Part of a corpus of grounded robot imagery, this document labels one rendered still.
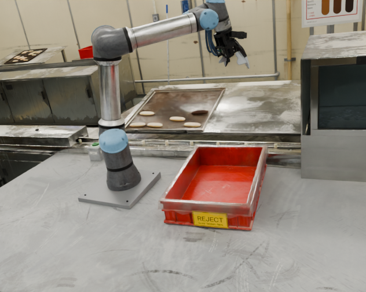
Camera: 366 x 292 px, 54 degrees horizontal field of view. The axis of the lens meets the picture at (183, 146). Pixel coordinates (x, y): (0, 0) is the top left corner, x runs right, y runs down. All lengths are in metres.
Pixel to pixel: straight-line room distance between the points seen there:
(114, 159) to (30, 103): 3.91
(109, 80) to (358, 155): 1.02
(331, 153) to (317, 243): 0.41
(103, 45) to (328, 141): 0.91
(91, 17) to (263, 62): 2.90
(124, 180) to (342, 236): 0.85
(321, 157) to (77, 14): 5.56
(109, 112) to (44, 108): 3.66
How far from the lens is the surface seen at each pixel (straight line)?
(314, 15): 2.39
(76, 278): 1.22
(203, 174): 1.59
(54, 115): 5.14
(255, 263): 1.13
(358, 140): 1.46
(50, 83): 4.99
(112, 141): 1.47
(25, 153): 2.38
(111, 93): 1.56
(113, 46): 1.40
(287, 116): 1.93
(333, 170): 1.51
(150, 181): 1.56
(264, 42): 5.39
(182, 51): 5.74
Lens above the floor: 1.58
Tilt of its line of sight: 23 degrees down
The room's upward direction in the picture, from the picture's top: 8 degrees counter-clockwise
